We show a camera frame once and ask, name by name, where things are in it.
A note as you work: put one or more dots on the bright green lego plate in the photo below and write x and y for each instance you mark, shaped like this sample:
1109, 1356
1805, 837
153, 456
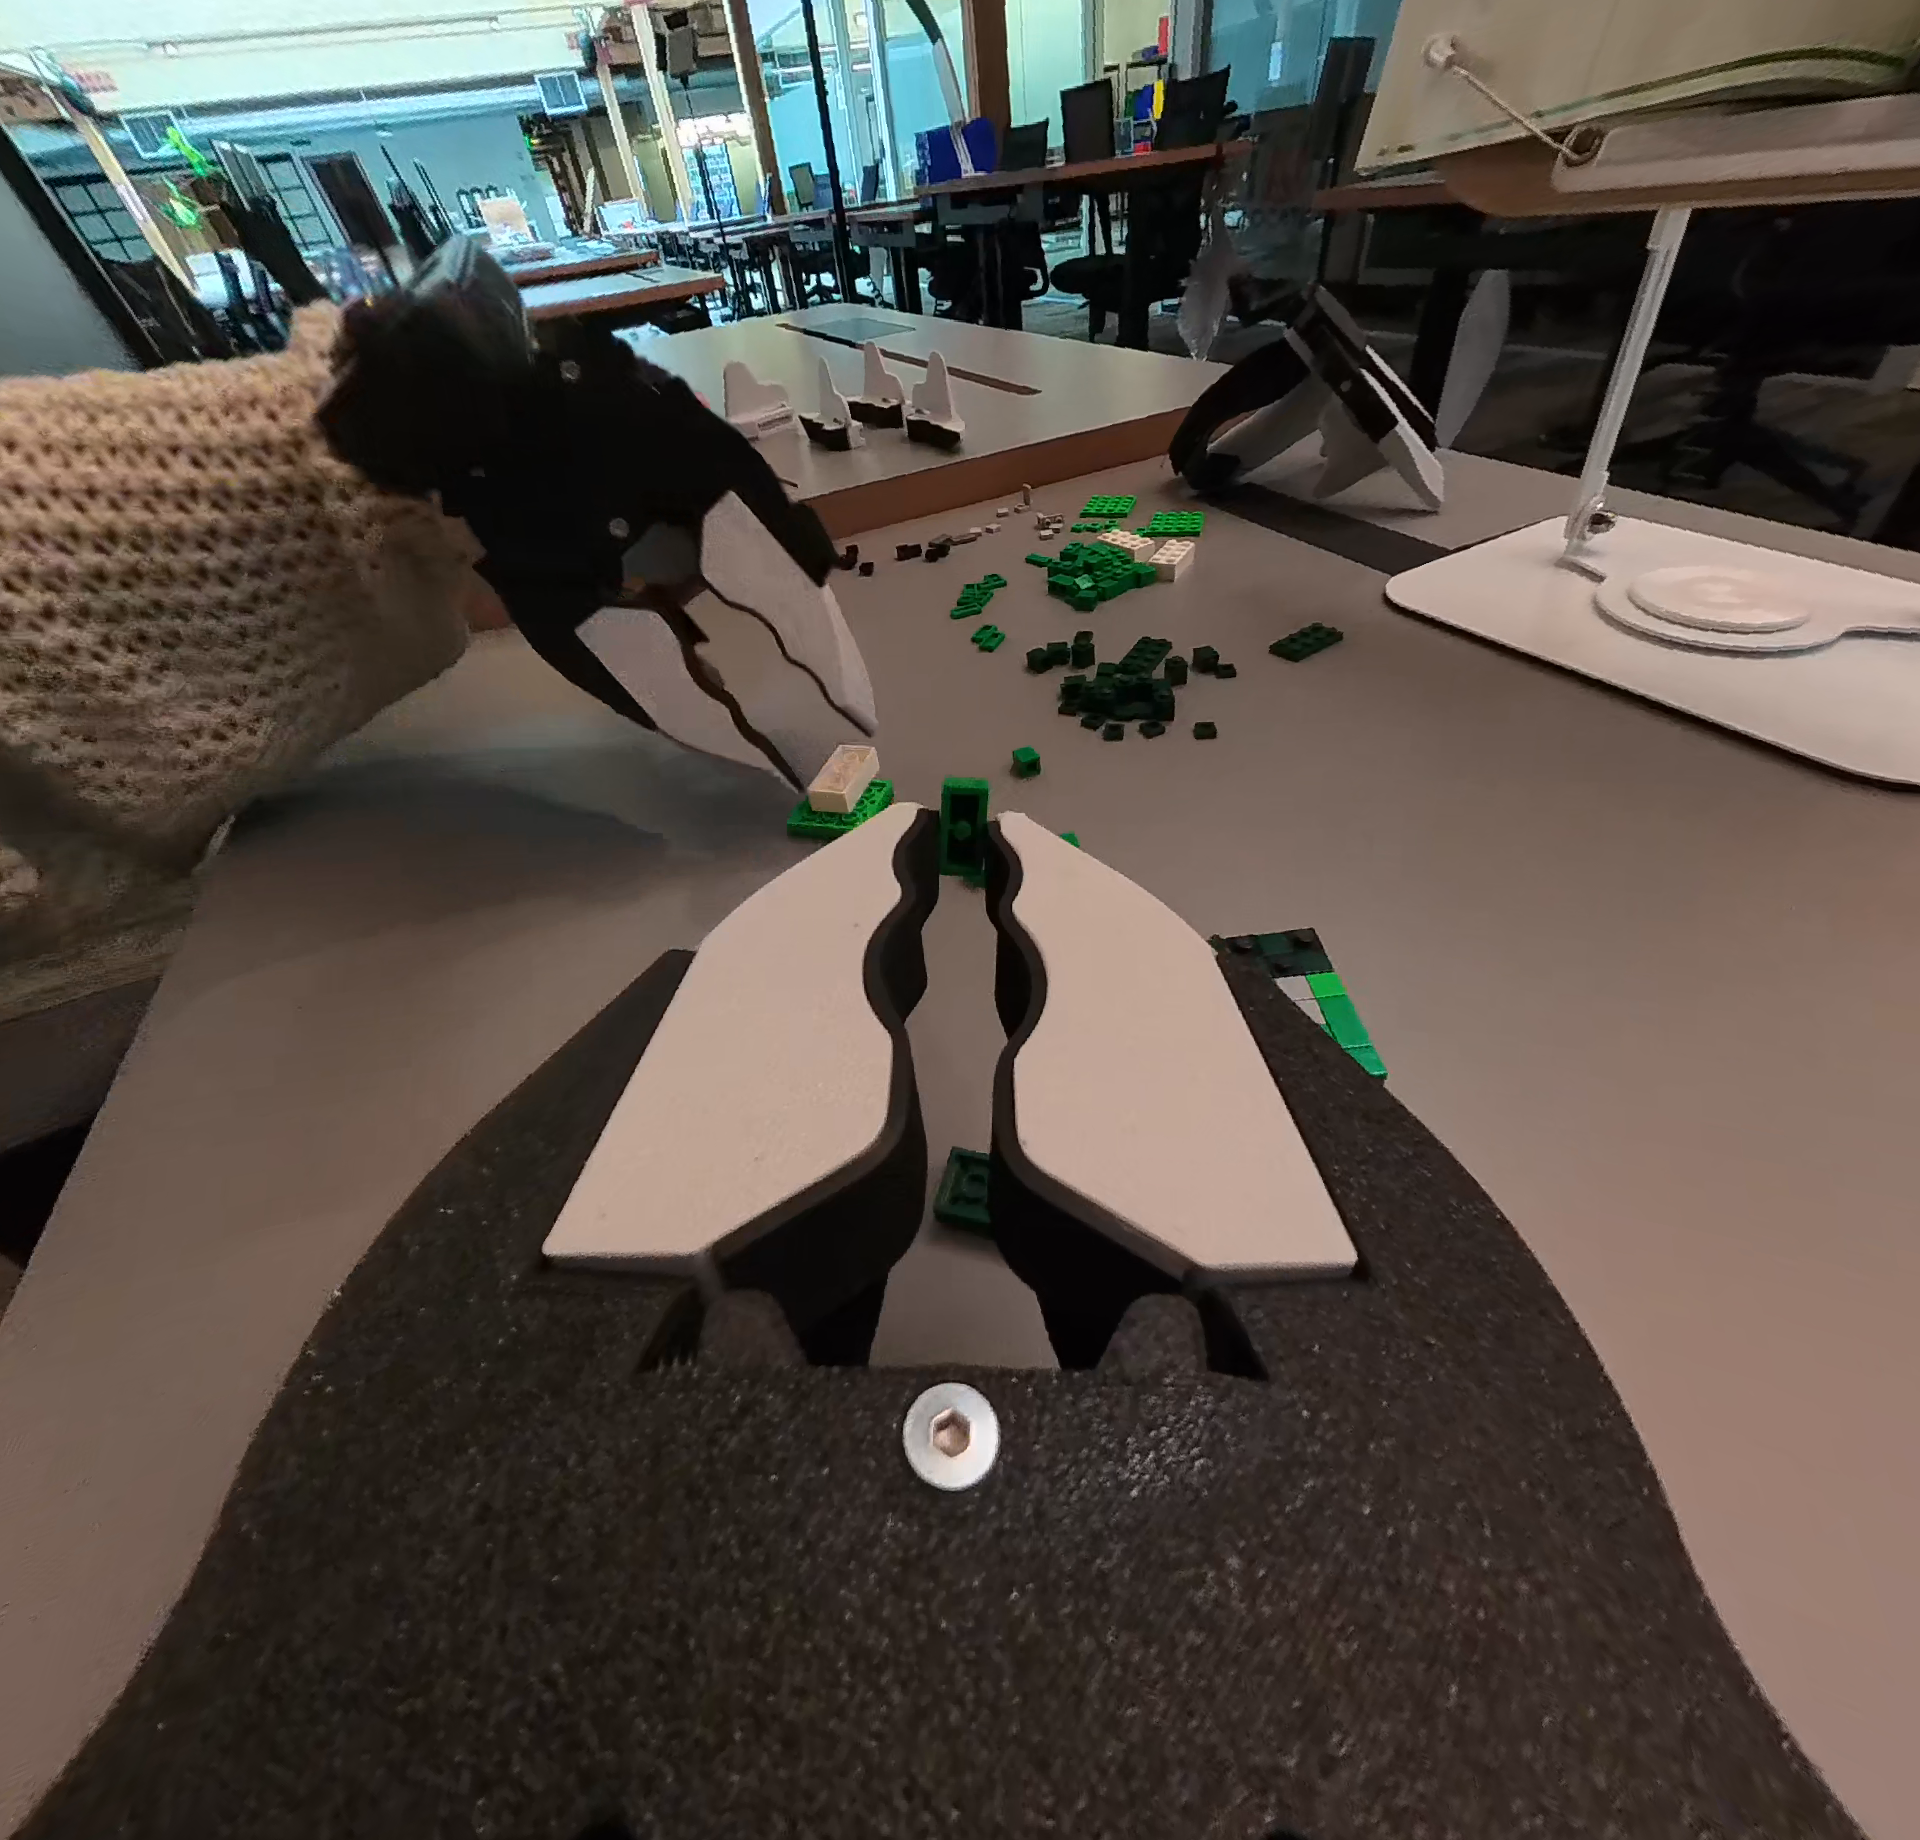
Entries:
832, 820

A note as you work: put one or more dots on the dark green lego brick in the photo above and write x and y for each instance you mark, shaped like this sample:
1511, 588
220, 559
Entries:
967, 1195

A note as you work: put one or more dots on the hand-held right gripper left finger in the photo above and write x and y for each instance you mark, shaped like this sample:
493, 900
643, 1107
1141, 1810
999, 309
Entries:
763, 1060

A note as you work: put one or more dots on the black pole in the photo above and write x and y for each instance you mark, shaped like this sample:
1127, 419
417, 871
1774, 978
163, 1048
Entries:
824, 114

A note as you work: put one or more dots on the green lego block model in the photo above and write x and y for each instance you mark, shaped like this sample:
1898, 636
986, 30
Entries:
1318, 1007

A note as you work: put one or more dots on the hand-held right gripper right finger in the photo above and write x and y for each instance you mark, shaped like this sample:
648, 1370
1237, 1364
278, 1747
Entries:
1153, 1094

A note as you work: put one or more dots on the small bright green lego brick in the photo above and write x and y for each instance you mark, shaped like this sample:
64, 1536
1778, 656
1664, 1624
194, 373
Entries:
967, 820

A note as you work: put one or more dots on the wooden work table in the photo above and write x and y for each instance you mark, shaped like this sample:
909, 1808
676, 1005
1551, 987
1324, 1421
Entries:
618, 279

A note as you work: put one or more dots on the grey wood-edged table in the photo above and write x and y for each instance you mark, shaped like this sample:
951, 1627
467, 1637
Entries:
1034, 403

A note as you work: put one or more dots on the pile of bright green pieces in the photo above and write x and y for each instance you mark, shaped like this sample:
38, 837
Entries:
1089, 575

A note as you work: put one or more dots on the person's left forearm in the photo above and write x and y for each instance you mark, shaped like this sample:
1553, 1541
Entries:
177, 594

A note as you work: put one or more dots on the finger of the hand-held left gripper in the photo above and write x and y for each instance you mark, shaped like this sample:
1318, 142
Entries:
787, 613
657, 670

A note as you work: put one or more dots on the pile of black grey pieces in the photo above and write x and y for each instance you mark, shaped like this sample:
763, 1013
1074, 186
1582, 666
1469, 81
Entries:
931, 546

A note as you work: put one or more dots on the pile of dark green pieces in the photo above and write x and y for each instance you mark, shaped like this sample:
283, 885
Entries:
1127, 691

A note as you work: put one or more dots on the black office chair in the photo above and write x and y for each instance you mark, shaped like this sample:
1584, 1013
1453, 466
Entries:
1193, 100
1094, 220

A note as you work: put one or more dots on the long wooden desk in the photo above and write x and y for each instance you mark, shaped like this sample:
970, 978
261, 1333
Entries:
1050, 176

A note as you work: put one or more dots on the black white wedge device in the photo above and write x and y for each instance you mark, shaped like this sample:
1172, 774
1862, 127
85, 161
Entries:
1318, 413

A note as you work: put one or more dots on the dark green lego plate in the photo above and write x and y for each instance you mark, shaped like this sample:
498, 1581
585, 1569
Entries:
1306, 640

